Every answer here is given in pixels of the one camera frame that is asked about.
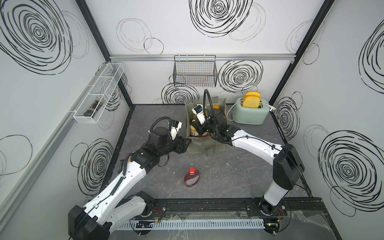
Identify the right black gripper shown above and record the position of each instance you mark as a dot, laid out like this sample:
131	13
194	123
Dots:
198	126

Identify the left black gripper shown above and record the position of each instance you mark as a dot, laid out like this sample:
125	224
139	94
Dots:
180	147

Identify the yellow cap bottle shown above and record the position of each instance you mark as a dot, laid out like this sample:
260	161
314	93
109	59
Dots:
193	132

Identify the green fabric shopping bag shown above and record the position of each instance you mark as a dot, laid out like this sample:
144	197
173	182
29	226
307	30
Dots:
200	145

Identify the red soap bottle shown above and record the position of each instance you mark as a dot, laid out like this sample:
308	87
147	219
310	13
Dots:
192	177

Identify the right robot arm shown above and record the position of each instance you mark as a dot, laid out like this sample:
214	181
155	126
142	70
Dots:
285	160

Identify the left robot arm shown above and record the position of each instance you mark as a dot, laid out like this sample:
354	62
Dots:
106	212

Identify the mint green toaster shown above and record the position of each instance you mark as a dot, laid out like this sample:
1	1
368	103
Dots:
250	116

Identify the toast slice front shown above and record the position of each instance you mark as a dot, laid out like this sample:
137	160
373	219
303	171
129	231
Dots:
251	101

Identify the toast slice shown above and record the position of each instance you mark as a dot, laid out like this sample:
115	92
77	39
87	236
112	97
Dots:
251	101
253	93

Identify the toast slice back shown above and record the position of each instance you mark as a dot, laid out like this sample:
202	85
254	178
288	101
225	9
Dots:
253	93

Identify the dark item in shelf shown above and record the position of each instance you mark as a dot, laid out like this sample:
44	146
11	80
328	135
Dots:
94	107

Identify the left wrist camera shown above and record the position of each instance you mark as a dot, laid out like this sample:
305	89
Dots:
175	127

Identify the black wire basket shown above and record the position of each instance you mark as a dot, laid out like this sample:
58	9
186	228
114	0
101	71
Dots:
195	71

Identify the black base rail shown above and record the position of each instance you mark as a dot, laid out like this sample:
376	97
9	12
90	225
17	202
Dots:
251	206

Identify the white wire shelf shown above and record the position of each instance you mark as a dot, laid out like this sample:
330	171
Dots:
107	80

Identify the white slotted cable duct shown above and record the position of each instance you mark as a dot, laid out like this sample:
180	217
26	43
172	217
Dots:
218	224

